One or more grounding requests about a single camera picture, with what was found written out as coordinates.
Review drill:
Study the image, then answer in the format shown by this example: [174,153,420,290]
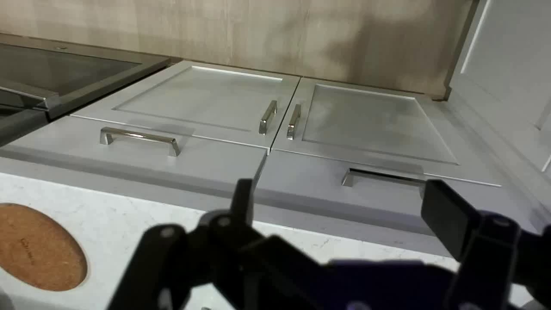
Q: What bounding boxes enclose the round cork trivet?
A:
[0,203,88,291]

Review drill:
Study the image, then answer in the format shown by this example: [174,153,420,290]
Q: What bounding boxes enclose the right white cabinet door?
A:
[274,79,499,186]

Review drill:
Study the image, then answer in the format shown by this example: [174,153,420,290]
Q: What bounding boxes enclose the left white drawer front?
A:
[2,117,265,197]

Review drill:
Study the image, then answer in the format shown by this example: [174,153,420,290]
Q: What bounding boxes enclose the white drawer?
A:
[2,117,265,197]
[257,150,534,233]

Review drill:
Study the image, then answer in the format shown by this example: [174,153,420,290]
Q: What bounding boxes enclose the right white drawer front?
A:
[257,150,534,233]

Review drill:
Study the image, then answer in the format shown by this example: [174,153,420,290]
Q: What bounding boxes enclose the white cabinet door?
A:
[77,60,298,148]
[274,79,499,186]

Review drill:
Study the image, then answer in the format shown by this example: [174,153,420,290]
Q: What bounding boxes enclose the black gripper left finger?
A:
[108,179,320,310]

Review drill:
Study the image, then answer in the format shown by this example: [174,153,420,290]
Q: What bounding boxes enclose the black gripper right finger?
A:
[422,179,551,310]

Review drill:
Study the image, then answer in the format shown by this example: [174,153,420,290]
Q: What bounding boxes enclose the left white cabinet door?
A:
[77,60,298,148]

